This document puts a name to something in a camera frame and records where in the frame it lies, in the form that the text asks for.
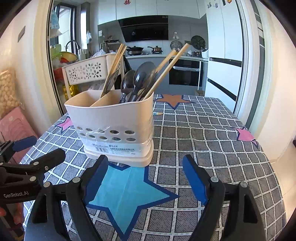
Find black frying pan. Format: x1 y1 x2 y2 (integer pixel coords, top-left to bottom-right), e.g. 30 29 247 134
126 46 144 56

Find kitchen sink faucet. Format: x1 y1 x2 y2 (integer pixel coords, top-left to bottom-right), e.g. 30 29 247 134
65 40 81 55

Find white plastic utensil caddy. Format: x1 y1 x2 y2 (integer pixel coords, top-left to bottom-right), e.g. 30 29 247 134
64 90 154 167

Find person's left hand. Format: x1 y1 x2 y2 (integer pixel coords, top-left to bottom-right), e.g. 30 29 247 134
1 203 17 223

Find white upper kitchen cabinets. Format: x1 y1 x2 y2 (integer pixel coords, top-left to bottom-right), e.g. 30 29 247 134
97 0 206 25

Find black range hood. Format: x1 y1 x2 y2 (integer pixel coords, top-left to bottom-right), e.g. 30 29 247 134
118 15 169 42

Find black plastic spoon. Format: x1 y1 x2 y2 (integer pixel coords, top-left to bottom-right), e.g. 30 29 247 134
128 61 157 102
119 70 135 103

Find pink cushion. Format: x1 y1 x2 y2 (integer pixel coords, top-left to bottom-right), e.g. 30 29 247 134
1 107 38 164

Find white floral storage cart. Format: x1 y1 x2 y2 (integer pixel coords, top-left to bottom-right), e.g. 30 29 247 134
62 53 124 99

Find white refrigerator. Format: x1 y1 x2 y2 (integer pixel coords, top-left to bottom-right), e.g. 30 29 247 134
205 0 243 111

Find orange cooking pot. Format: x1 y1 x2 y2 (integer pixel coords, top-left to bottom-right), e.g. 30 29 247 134
148 46 163 54

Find black built-in oven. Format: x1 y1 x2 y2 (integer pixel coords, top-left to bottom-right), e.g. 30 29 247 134
169 59 204 88

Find cardboard box on floor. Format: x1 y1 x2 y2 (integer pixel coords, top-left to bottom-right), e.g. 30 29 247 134
195 90 205 96

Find grey checkered tablecloth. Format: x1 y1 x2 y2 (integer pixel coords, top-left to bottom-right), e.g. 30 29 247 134
24 90 286 240

